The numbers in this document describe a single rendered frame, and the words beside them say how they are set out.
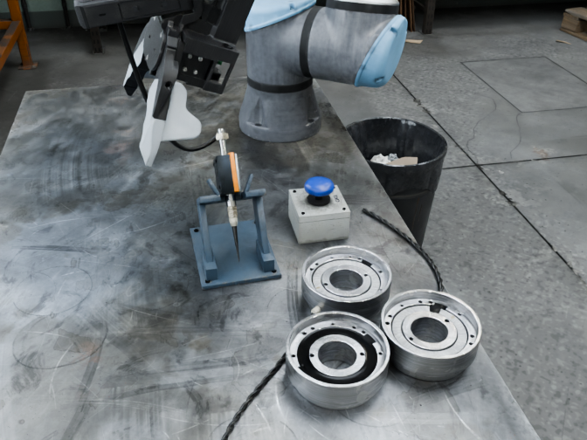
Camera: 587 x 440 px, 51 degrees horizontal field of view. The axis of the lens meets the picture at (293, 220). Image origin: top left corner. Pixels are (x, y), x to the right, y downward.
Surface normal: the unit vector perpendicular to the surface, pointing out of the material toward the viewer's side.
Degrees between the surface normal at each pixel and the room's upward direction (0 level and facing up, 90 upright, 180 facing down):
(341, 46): 78
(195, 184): 0
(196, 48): 99
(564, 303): 0
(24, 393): 0
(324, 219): 90
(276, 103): 72
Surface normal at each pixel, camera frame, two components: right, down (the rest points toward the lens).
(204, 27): 0.32, 0.65
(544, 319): 0.01, -0.83
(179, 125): 0.50, 0.15
